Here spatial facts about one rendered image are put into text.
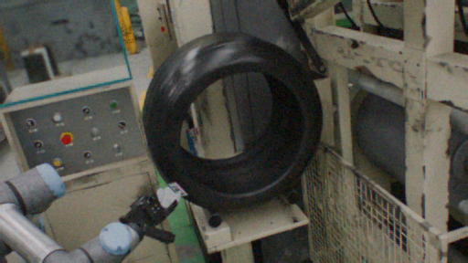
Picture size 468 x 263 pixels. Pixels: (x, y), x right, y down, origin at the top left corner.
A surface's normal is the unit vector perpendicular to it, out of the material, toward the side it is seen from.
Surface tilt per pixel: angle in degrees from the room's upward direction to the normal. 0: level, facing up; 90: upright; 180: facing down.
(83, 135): 90
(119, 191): 90
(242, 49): 43
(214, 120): 90
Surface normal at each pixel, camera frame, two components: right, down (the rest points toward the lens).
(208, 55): -0.08, -0.40
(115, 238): 0.41, -0.56
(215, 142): 0.27, 0.33
